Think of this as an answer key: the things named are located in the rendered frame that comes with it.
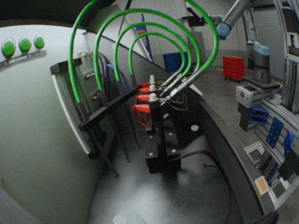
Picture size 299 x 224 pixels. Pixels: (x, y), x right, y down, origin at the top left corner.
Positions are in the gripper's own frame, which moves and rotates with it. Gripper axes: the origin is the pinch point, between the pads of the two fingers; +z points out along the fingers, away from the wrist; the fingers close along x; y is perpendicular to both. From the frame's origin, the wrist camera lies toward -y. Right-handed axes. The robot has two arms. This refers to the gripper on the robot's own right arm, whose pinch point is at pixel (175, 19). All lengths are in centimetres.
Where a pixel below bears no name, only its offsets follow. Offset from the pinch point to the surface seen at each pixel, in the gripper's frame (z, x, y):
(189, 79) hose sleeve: -11, -68, 20
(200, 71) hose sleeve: -14, -67, 19
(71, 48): 13, -75, 5
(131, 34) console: 16.6, -38.1, 6.1
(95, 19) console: 32, -42, -10
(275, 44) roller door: -412, 495, 50
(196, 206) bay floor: -16, -87, 51
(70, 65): 15, -77, 9
